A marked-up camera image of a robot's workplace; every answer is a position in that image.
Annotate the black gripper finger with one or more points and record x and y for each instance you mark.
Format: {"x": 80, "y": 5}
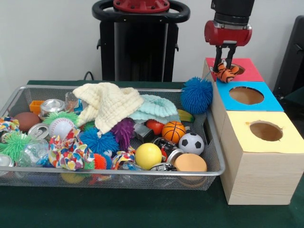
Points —
{"x": 230, "y": 57}
{"x": 218, "y": 59}

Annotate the small tiger plush toy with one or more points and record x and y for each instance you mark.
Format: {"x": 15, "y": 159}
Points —
{"x": 225, "y": 74}

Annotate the red robot base flange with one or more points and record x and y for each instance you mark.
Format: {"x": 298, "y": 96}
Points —
{"x": 141, "y": 6}

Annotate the mint green knitted cloth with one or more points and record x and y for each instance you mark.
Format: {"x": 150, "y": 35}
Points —
{"x": 156, "y": 109}

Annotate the shallow metal mesh bin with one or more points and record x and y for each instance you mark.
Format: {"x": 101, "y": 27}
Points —
{"x": 166, "y": 147}

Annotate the round container with orange lid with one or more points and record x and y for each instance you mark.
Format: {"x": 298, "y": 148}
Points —
{"x": 190, "y": 162}

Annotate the cream knitted cloth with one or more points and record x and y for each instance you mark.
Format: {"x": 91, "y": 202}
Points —
{"x": 109, "y": 104}

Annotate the wooden box with three holes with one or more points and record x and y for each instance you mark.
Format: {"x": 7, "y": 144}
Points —
{"x": 261, "y": 180}

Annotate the small soccer ball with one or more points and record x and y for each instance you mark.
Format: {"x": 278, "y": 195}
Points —
{"x": 191, "y": 143}

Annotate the dark green table cloth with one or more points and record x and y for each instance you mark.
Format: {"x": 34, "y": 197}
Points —
{"x": 295, "y": 99}
{"x": 118, "y": 209}

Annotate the blue spiky ball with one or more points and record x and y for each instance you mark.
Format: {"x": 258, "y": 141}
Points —
{"x": 196, "y": 95}
{"x": 98, "y": 141}

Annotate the black panel stand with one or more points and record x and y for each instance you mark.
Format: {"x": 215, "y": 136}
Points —
{"x": 292, "y": 59}

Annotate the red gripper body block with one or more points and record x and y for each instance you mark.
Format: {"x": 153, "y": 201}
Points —
{"x": 228, "y": 36}

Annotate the colourful patterned cloth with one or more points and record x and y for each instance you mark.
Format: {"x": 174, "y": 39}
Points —
{"x": 69, "y": 153}

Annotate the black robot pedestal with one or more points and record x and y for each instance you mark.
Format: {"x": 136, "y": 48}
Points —
{"x": 142, "y": 47}

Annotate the small orange basketball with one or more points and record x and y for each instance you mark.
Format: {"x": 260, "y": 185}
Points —
{"x": 173, "y": 131}

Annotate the small baseball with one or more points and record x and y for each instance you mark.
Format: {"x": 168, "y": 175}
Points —
{"x": 61, "y": 128}

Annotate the smooth yellow ball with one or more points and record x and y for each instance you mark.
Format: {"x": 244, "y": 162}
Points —
{"x": 148, "y": 156}

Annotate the purple spiky ball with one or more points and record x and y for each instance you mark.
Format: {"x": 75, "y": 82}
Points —
{"x": 123, "y": 131}

